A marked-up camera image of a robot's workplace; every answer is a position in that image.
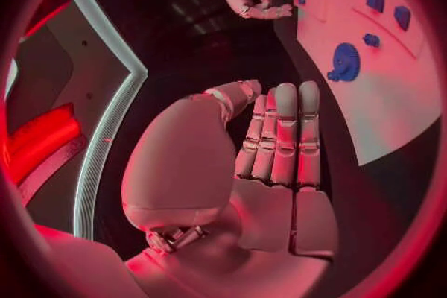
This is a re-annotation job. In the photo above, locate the white task board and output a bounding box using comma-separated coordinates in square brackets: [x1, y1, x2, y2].
[288, 0, 443, 167]

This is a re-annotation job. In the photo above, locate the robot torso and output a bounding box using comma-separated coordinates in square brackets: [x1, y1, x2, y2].
[4, 0, 150, 241]

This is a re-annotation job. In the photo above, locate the glowing light bar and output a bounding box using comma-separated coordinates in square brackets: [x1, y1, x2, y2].
[5, 103, 84, 185]

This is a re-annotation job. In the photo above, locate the small blue gear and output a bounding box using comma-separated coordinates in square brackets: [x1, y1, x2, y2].
[362, 33, 382, 48]

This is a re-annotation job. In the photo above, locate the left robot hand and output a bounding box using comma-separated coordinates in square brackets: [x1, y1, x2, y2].
[120, 80, 339, 298]

